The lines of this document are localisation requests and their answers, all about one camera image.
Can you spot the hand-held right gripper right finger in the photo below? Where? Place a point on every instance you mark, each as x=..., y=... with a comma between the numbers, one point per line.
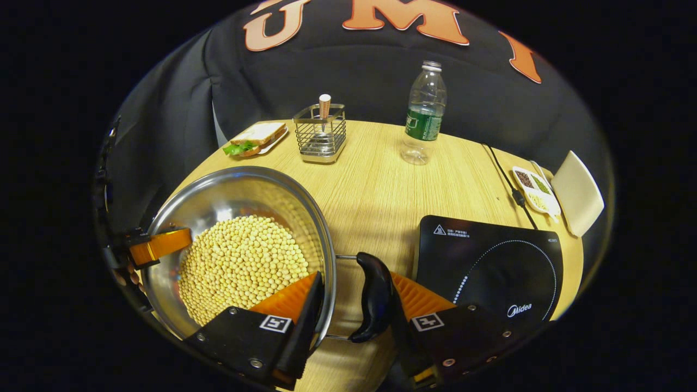
x=468, y=335

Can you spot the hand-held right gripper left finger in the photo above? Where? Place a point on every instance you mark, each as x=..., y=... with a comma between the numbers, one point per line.
x=305, y=326

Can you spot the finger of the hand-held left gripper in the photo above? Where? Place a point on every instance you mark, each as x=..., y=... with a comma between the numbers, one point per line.
x=163, y=245

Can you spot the black induction cooktop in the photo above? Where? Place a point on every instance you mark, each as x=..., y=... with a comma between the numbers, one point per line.
x=490, y=261

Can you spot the pile of yellow soybeans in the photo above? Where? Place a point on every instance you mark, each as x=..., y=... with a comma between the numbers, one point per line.
x=242, y=267

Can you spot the sandwich with lettuce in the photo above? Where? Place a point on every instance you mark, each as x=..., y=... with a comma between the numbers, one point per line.
x=256, y=136

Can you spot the white divided dish of beans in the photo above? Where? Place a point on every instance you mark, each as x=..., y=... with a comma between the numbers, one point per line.
x=536, y=190

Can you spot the clear plastic water bottle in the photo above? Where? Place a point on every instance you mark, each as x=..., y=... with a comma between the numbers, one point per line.
x=425, y=120

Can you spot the black backdrop cloth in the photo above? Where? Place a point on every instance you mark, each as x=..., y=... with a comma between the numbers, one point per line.
x=359, y=71

